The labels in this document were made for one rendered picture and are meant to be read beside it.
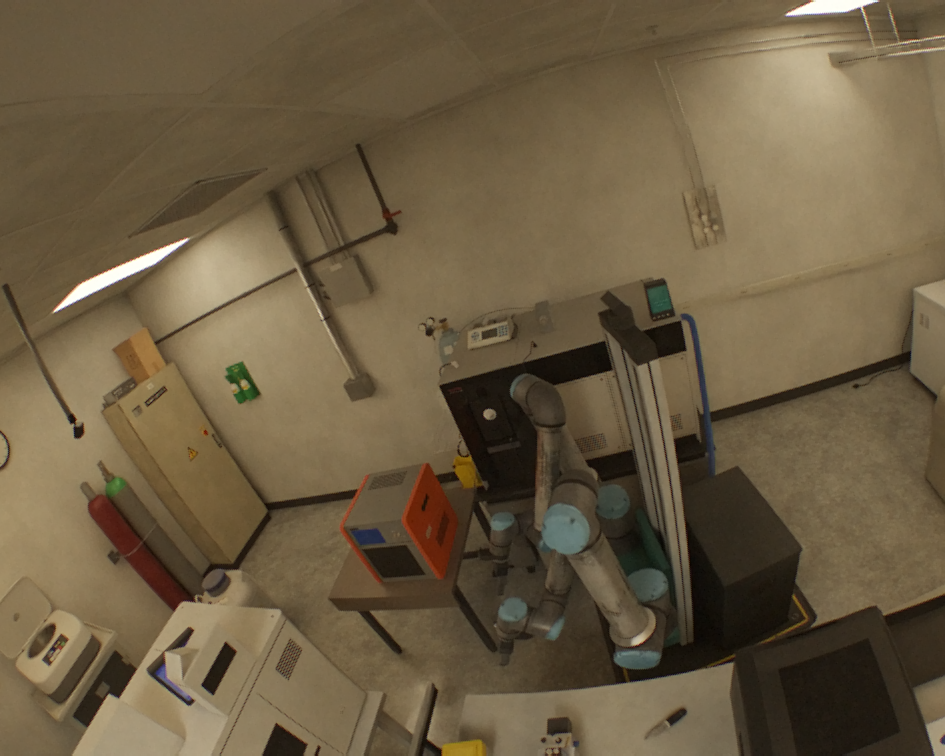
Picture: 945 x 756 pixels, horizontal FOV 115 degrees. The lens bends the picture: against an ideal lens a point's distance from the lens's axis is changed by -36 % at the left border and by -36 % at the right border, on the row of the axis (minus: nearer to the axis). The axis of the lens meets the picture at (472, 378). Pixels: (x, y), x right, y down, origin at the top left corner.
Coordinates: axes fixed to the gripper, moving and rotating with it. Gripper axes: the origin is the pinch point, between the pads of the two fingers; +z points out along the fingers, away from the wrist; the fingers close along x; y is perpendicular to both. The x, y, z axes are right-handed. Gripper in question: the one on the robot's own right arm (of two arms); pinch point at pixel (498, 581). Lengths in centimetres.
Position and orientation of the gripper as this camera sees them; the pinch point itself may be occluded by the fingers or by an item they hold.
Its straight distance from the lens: 210.4
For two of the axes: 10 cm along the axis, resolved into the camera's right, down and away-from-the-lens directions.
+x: -1.4, -2.5, 9.6
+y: 9.9, -0.1, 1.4
